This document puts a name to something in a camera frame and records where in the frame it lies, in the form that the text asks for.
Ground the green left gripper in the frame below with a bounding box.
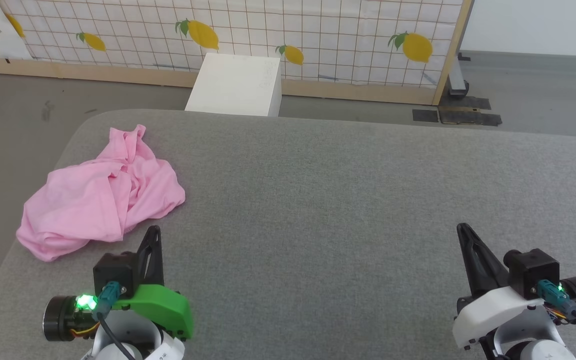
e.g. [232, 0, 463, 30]
[43, 225, 194, 343]

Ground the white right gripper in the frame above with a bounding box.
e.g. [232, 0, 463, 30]
[451, 223, 576, 350]

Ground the pink cloth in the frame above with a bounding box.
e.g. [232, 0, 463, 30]
[16, 124, 187, 263]

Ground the white paper label tag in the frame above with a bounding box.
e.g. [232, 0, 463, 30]
[145, 336, 187, 360]

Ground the large black floor tape patch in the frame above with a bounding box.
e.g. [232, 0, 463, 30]
[438, 95, 503, 126]

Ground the small black floor tape patch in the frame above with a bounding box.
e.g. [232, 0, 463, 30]
[412, 108, 440, 123]

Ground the grey fabric sofa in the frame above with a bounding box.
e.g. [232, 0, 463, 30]
[0, 109, 576, 360]

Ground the metal panel stand foot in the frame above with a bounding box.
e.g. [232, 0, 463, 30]
[447, 52, 471, 98]

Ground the white rectangular box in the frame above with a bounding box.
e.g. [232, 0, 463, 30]
[184, 52, 283, 118]

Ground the lemon print screen panel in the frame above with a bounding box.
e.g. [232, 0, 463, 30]
[0, 0, 474, 106]

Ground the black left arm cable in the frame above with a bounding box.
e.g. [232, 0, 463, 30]
[92, 281, 137, 360]

